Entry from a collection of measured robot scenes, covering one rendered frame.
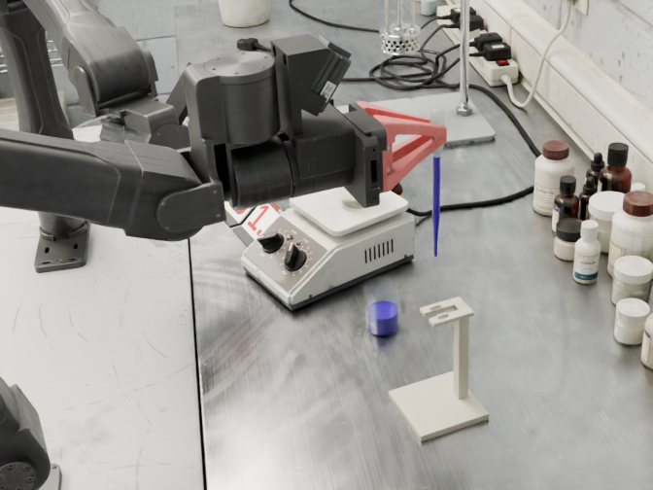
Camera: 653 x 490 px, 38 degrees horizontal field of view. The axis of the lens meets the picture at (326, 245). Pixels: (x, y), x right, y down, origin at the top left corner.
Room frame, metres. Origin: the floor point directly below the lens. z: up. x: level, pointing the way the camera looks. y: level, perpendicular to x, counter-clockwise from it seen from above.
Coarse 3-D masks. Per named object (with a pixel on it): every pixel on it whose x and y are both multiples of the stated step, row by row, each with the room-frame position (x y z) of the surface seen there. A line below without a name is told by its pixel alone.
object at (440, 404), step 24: (432, 312) 0.79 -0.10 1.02; (456, 312) 0.79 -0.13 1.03; (456, 336) 0.80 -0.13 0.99; (456, 360) 0.80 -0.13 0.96; (432, 384) 0.82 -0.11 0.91; (456, 384) 0.80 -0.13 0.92; (408, 408) 0.78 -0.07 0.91; (432, 408) 0.78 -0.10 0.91; (456, 408) 0.78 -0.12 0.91; (480, 408) 0.77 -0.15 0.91; (432, 432) 0.74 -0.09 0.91
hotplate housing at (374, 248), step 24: (288, 216) 1.12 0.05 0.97; (408, 216) 1.09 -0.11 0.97; (336, 240) 1.04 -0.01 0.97; (360, 240) 1.04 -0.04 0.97; (384, 240) 1.06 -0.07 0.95; (408, 240) 1.08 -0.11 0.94; (336, 264) 1.02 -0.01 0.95; (360, 264) 1.04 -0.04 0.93; (384, 264) 1.06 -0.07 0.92; (312, 288) 1.00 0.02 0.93; (336, 288) 1.02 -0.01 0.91
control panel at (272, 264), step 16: (272, 224) 1.12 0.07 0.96; (288, 224) 1.10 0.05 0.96; (256, 240) 1.10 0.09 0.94; (288, 240) 1.07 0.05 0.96; (304, 240) 1.06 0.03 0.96; (256, 256) 1.08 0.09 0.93; (272, 256) 1.06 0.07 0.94; (320, 256) 1.02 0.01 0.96; (272, 272) 1.03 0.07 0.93; (288, 272) 1.02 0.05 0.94; (304, 272) 1.01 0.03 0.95; (288, 288) 1.00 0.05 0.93
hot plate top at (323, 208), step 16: (320, 192) 1.14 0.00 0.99; (336, 192) 1.13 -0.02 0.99; (384, 192) 1.12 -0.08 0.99; (304, 208) 1.10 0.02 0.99; (320, 208) 1.09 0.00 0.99; (336, 208) 1.09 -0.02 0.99; (384, 208) 1.08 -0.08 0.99; (400, 208) 1.08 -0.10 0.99; (320, 224) 1.06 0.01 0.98; (336, 224) 1.05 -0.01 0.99; (352, 224) 1.05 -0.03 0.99; (368, 224) 1.05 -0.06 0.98
